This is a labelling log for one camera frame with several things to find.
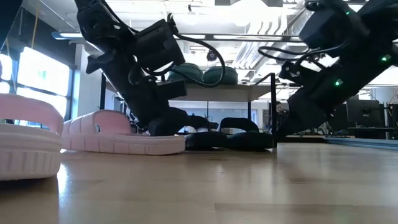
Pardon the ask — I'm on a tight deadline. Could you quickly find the wooden shelf with black frame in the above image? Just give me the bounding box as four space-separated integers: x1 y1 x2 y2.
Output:
99 72 278 151

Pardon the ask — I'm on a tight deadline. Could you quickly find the long ceiling light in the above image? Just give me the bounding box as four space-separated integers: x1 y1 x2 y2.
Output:
51 30 85 41

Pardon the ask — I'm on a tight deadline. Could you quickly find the dark computer monitor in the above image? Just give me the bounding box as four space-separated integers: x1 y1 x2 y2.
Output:
346 98 387 129

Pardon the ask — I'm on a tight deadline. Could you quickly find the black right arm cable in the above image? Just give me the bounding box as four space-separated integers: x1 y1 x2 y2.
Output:
257 40 351 63

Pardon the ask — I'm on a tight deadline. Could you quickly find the person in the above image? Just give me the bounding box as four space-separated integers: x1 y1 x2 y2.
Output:
274 101 290 131

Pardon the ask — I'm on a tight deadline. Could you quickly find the pink rubber slide sandal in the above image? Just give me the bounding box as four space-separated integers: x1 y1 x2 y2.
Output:
0 93 65 182
60 109 187 156

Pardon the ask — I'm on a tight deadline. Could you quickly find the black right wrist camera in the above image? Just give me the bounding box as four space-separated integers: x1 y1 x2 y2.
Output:
298 0 370 50

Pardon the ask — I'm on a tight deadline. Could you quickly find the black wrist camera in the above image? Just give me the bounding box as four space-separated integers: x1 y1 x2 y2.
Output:
132 18 187 75
298 0 370 50

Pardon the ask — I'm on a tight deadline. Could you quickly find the black rubber slide sandal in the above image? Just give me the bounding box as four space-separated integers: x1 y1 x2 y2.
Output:
219 117 278 152
184 114 228 152

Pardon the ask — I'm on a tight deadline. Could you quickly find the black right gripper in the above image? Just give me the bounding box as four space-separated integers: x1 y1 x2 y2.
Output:
275 40 398 138

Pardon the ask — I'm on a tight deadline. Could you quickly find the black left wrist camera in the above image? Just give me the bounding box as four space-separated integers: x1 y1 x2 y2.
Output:
132 18 187 75

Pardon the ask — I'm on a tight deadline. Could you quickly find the green rubber slide sandal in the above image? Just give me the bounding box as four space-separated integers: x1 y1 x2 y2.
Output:
202 65 239 86
167 62 205 84

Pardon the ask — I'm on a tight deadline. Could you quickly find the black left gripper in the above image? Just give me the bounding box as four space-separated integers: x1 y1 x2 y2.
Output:
85 46 191 137

